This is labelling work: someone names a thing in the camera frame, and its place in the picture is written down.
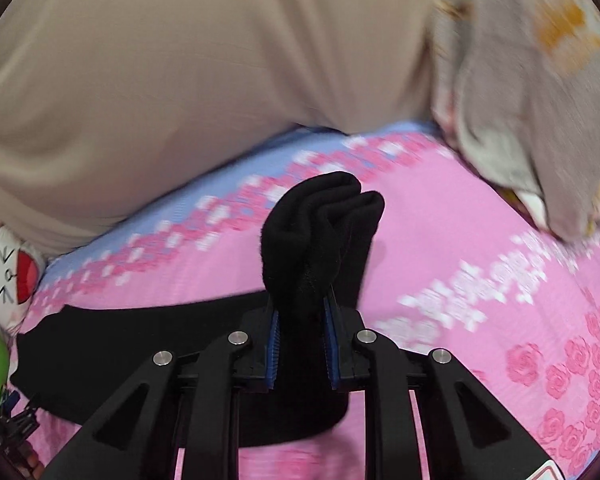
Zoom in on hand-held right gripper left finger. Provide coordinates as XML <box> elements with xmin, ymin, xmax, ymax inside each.
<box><xmin>41</xmin><ymin>309</ymin><xmax>281</xmax><ymax>480</ymax></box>

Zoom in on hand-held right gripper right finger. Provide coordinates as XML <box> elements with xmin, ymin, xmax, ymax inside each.
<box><xmin>324</xmin><ymin>294</ymin><xmax>566</xmax><ymax>480</ymax></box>

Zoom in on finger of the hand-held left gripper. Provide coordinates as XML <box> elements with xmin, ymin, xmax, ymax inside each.
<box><xmin>0</xmin><ymin>391</ymin><xmax>43</xmax><ymax>442</ymax></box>

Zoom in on black pants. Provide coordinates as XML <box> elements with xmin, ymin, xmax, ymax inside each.
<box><xmin>9</xmin><ymin>171</ymin><xmax>386</xmax><ymax>448</ymax></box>

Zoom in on white cartoon print pillow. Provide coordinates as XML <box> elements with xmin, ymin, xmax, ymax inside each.
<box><xmin>0</xmin><ymin>212</ymin><xmax>48</xmax><ymax>336</ymax></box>

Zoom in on pink floral bedsheet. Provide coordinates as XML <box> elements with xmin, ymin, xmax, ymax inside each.
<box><xmin>10</xmin><ymin>120</ymin><xmax>600</xmax><ymax>480</ymax></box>

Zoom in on beige curtain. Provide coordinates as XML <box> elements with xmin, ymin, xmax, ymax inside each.
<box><xmin>0</xmin><ymin>0</ymin><xmax>448</xmax><ymax>258</ymax></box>

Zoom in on grey printed cloth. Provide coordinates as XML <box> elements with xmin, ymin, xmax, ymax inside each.
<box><xmin>427</xmin><ymin>0</ymin><xmax>600</xmax><ymax>241</ymax></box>

